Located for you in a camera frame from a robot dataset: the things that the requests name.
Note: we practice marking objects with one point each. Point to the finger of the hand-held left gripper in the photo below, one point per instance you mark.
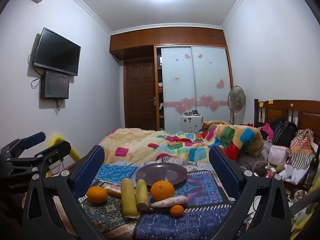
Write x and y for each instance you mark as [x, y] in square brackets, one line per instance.
[57, 150]
[33, 139]

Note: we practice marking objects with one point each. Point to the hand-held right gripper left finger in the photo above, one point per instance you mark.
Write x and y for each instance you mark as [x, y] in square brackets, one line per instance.
[96, 160]

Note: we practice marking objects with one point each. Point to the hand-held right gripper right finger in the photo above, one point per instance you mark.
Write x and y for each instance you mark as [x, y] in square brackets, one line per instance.
[220, 165]

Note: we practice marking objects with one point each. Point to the medium orange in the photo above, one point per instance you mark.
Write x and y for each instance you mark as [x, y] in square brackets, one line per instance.
[97, 194]

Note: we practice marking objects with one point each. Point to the long sugarcane piece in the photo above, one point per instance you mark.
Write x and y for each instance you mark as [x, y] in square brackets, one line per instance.
[128, 197]

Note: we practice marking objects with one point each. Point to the brown wooden plate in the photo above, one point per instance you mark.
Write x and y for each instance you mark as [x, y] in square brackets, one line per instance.
[162, 173]

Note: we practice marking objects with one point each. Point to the small pomelo segment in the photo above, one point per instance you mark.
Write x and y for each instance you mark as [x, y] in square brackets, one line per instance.
[170, 201]

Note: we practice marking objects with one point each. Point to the small orange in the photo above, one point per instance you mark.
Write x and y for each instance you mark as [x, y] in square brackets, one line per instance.
[177, 210]

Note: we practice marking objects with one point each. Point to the large orange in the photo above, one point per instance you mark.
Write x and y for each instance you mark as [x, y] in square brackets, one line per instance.
[162, 190]

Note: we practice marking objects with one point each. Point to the yellow tube chair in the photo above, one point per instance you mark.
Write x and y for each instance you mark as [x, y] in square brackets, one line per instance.
[73, 155]

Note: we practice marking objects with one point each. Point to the colourful patchwork quilt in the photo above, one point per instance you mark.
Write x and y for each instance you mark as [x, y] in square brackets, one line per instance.
[140, 142]

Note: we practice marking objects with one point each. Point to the white appliance box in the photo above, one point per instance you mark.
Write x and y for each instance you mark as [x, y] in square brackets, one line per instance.
[191, 123]

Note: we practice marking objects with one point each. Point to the pink cloth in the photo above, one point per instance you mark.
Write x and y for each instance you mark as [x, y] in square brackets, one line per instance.
[267, 130]

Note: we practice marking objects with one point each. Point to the pink bag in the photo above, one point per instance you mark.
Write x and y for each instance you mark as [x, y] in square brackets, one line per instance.
[278, 155]

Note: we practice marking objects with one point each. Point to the standing fan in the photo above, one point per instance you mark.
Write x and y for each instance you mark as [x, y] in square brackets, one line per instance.
[236, 97]

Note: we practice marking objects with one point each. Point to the black backpack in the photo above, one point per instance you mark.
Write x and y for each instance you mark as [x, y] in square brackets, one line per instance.
[283, 133]

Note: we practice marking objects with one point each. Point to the white plastic bag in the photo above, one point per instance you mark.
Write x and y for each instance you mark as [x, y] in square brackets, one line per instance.
[296, 173]

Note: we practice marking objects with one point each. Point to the brown wooden door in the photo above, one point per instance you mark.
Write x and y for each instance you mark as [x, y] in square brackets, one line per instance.
[140, 92]

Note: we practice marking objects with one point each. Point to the wooden headboard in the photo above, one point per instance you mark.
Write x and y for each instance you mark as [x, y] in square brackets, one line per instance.
[280, 110]

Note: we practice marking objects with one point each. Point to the striped bag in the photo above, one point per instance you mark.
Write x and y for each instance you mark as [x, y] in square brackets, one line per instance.
[302, 150]

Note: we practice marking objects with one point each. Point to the wooden wardrobe with sliding doors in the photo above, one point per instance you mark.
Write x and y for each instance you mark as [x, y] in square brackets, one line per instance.
[200, 80]

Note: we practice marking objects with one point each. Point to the dark glass bottle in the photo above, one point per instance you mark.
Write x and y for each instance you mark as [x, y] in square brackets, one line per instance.
[312, 175]

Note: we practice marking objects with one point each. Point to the small black wall monitor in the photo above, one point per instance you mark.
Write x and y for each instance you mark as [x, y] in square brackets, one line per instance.
[55, 85]

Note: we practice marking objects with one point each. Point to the black wall television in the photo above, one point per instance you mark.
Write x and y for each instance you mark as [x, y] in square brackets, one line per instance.
[57, 51]

